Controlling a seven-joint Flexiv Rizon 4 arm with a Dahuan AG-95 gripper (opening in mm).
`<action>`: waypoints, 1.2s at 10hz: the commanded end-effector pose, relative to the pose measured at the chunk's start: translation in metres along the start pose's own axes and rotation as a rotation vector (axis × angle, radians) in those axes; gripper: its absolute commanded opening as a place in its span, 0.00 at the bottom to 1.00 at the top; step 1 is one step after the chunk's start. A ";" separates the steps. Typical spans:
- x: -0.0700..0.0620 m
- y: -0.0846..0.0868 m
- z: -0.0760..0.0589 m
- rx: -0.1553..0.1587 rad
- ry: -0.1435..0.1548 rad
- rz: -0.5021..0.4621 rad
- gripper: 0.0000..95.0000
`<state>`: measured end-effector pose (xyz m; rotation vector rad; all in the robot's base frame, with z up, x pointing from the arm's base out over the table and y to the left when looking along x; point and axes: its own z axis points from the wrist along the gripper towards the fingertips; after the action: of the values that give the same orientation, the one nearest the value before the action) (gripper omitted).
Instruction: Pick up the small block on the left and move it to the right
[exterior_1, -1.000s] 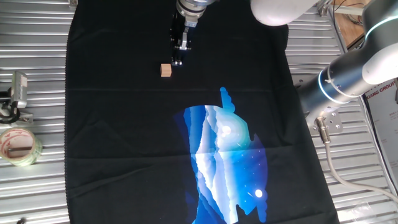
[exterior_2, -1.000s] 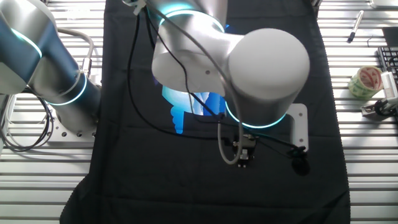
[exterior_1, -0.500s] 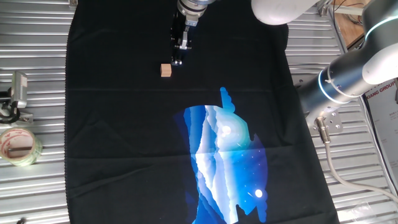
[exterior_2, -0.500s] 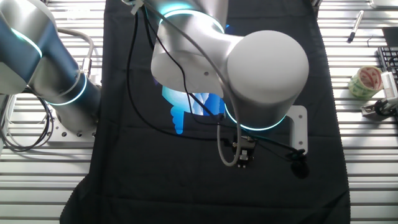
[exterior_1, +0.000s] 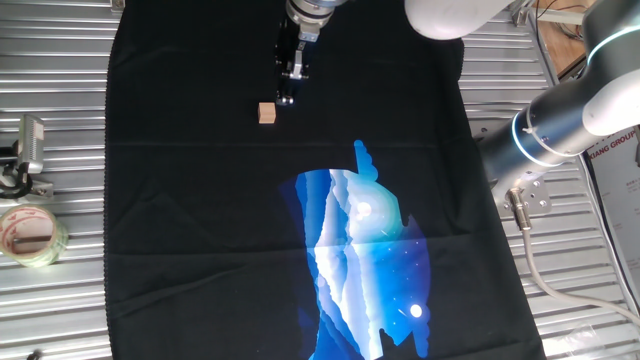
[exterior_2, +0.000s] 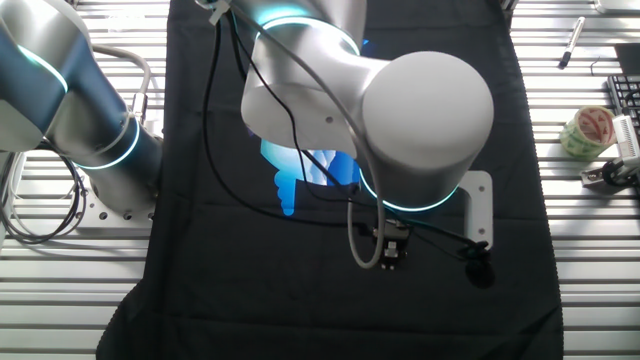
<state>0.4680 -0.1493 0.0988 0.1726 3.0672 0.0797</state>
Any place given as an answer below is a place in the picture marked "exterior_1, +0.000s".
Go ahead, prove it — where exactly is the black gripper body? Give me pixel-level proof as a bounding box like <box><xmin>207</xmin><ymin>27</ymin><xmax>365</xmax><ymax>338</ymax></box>
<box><xmin>273</xmin><ymin>18</ymin><xmax>311</xmax><ymax>82</ymax></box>

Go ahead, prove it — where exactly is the small wooden block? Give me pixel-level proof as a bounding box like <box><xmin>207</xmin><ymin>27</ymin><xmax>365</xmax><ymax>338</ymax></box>
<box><xmin>257</xmin><ymin>102</ymin><xmax>278</xmax><ymax>125</ymax></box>

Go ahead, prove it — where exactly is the black cloth with blue print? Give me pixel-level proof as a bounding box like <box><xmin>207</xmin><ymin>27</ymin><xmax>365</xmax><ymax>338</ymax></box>
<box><xmin>102</xmin><ymin>0</ymin><xmax>549</xmax><ymax>360</ymax></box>

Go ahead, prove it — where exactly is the clear packing tape roll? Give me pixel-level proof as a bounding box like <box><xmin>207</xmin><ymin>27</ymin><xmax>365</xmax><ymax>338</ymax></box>
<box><xmin>0</xmin><ymin>204</ymin><xmax>70</xmax><ymax>269</ymax></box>

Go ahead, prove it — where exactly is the brown wooden board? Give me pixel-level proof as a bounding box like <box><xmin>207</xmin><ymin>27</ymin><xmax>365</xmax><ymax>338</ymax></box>
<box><xmin>534</xmin><ymin>0</ymin><xmax>601</xmax><ymax>77</ymax></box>

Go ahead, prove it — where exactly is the clear plastic bag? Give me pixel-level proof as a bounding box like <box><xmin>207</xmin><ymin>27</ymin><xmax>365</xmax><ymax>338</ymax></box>
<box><xmin>544</xmin><ymin>324</ymin><xmax>616</xmax><ymax>360</ymax></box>

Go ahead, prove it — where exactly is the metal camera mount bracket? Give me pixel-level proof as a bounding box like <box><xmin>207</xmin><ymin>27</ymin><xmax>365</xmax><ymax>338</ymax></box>
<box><xmin>0</xmin><ymin>144</ymin><xmax>55</xmax><ymax>201</ymax></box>

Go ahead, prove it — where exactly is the thick grey robot base cable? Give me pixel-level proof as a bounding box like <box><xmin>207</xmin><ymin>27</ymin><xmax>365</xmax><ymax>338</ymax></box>
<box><xmin>503</xmin><ymin>187</ymin><xmax>640</xmax><ymax>329</ymax></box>

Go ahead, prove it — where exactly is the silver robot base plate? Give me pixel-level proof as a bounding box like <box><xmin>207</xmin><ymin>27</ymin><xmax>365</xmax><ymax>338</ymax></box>
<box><xmin>492</xmin><ymin>169</ymin><xmax>554</xmax><ymax>220</ymax></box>

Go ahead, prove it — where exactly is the black camera cable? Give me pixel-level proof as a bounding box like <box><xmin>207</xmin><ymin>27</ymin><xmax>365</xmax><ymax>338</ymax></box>
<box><xmin>0</xmin><ymin>167</ymin><xmax>34</xmax><ymax>199</ymax></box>

